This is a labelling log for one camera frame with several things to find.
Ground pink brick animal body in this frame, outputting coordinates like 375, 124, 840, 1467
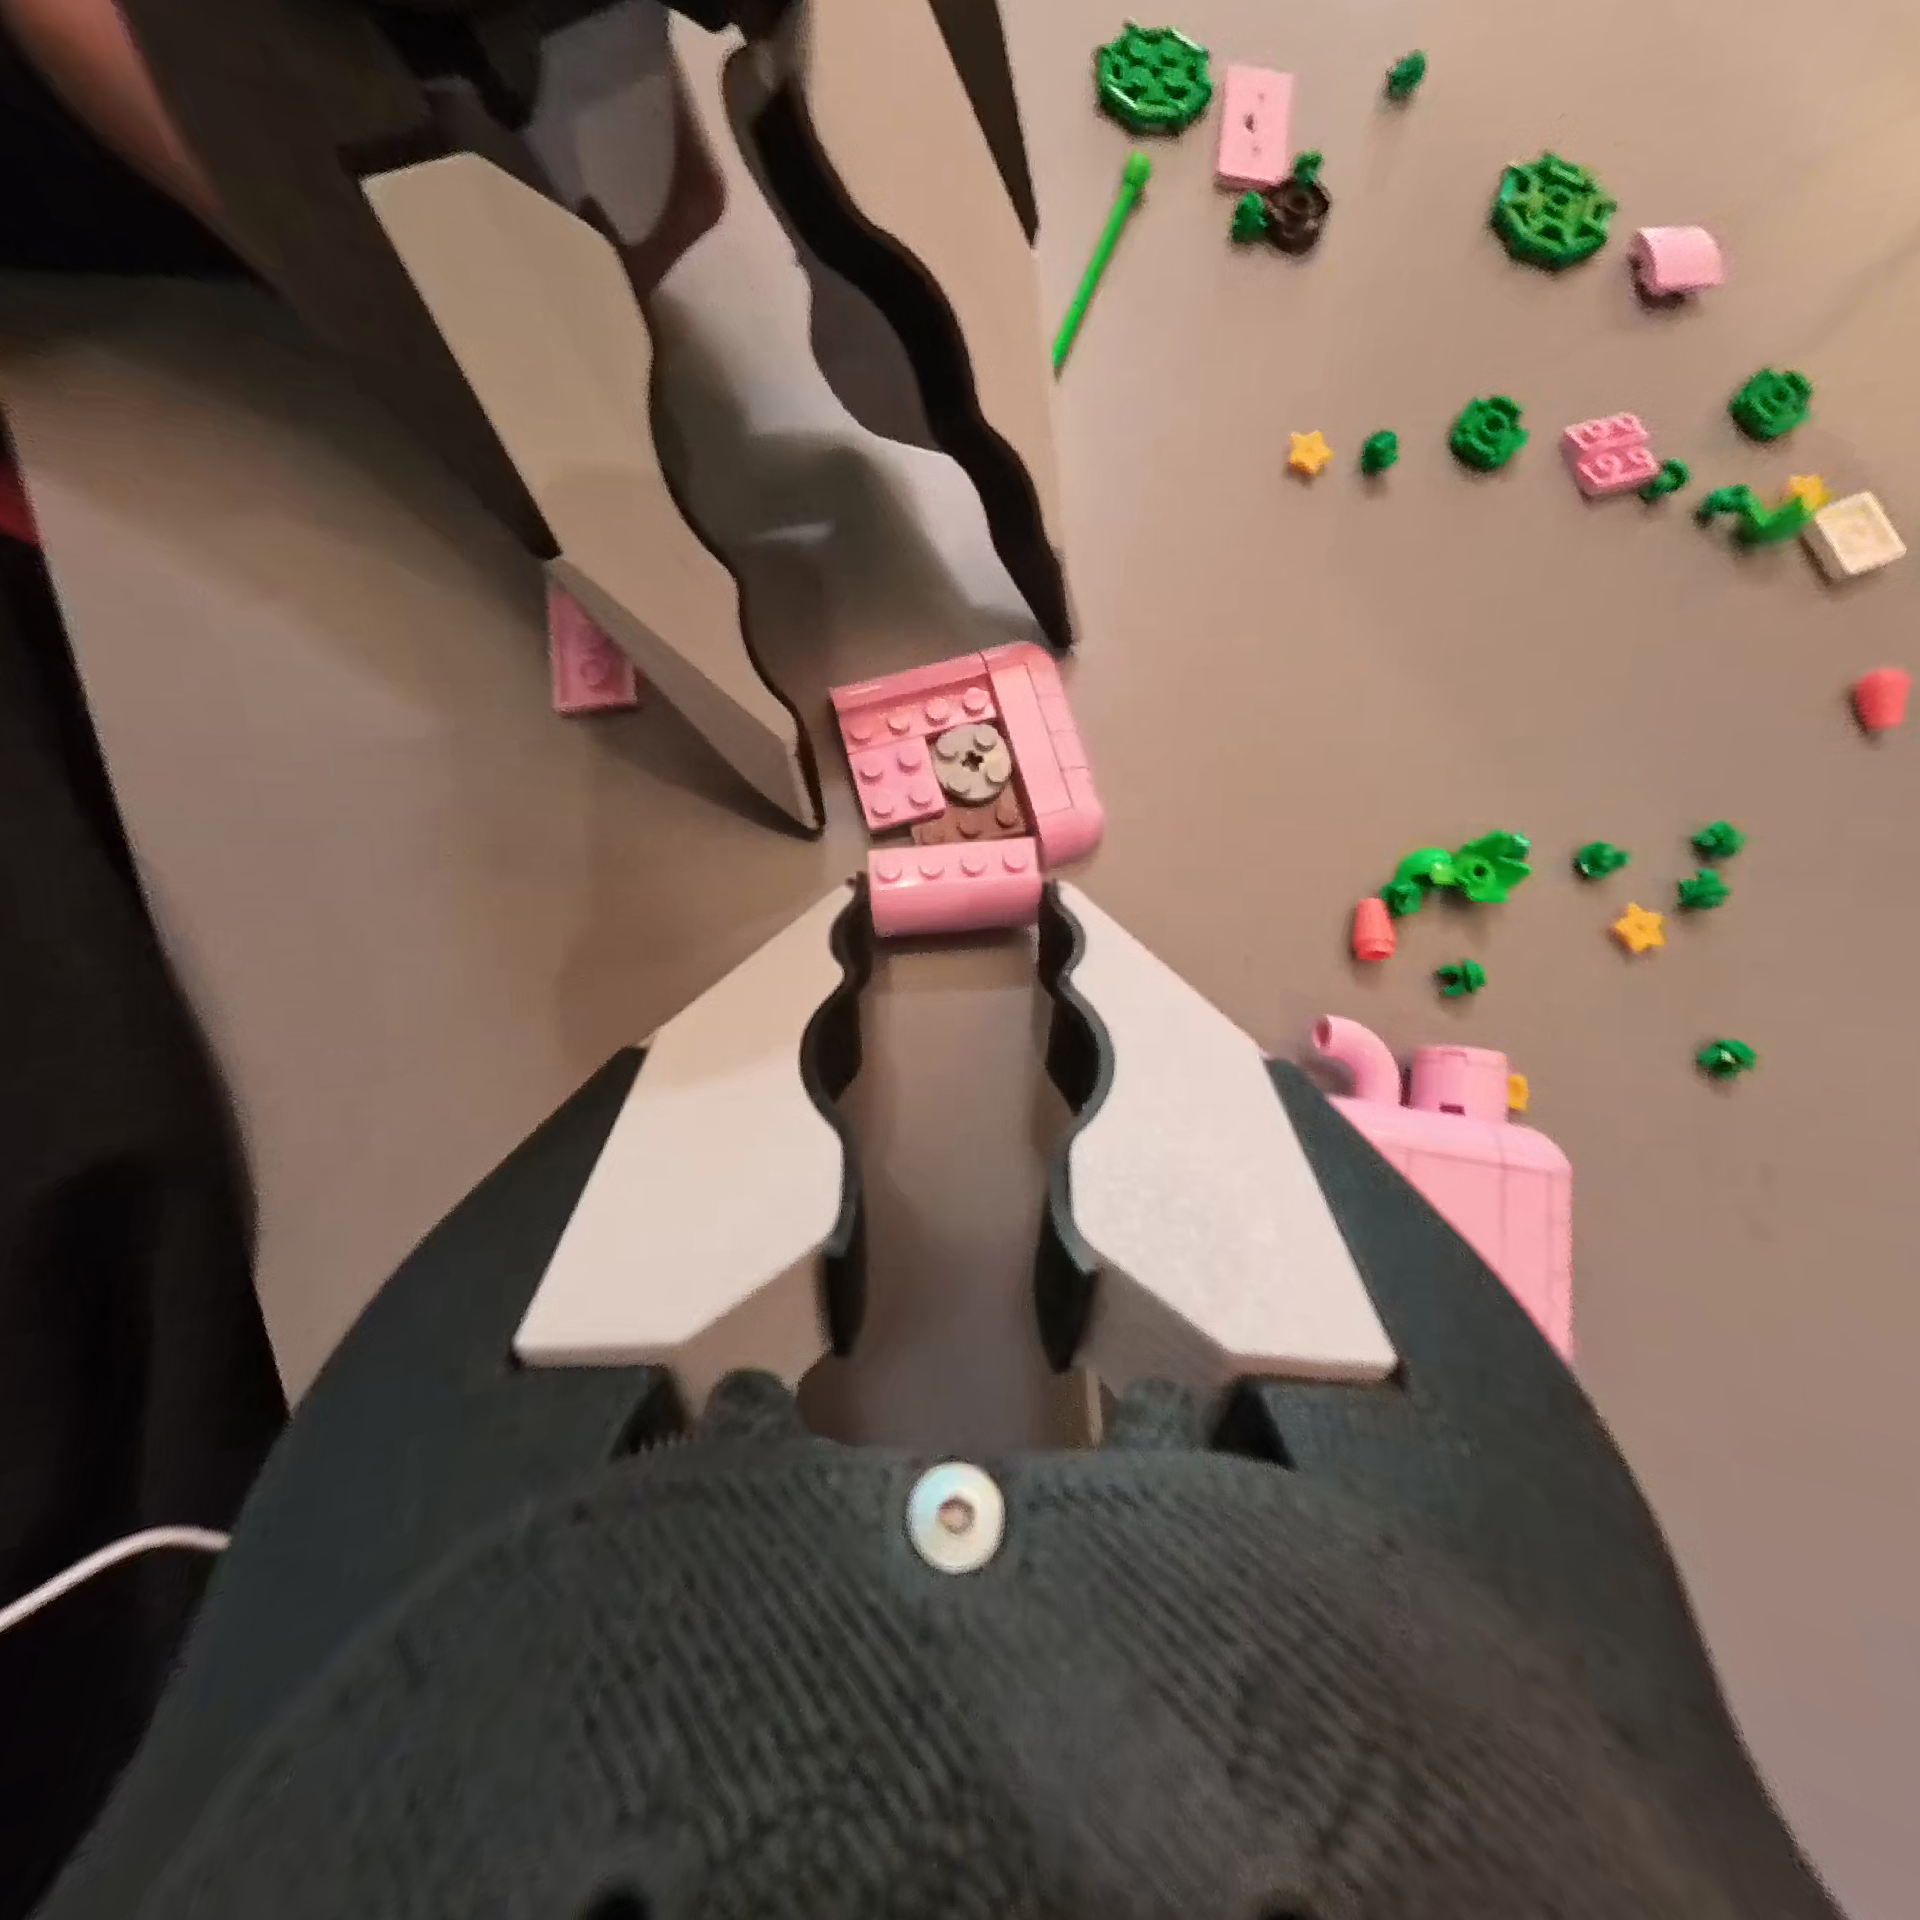
1308, 1014, 1578, 1360

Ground pink smiley face tile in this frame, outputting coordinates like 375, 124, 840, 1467
1211, 64, 1299, 193

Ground green web with round plate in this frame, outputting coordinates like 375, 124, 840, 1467
1092, 18, 1213, 138

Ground pink hollow brick pair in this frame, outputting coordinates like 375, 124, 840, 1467
866, 834, 1047, 943

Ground pink curved slope brick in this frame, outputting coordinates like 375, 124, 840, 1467
1628, 225, 1728, 306

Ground plain green web piece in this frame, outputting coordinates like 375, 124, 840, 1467
1487, 152, 1618, 272

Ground thin white cable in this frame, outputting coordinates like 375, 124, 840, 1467
0, 1528, 231, 1636

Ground scattered small green clips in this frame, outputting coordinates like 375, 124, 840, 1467
1230, 49, 1752, 1082

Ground pink brick block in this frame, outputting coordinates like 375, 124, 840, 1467
829, 643, 1106, 874

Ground pink three-stud plate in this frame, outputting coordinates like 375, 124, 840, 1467
547, 583, 640, 719

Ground green flexible rod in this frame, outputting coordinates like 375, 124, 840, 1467
1050, 152, 1155, 377

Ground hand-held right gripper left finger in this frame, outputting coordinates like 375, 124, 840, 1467
509, 880, 880, 1378

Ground white square tile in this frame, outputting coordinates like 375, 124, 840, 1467
1797, 489, 1911, 588

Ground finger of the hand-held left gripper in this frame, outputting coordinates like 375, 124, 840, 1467
358, 146, 827, 839
724, 0, 1078, 654

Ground person's black jacket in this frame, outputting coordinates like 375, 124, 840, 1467
0, 422, 288, 1920

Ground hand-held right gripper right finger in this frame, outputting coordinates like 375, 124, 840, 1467
1030, 880, 1400, 1385

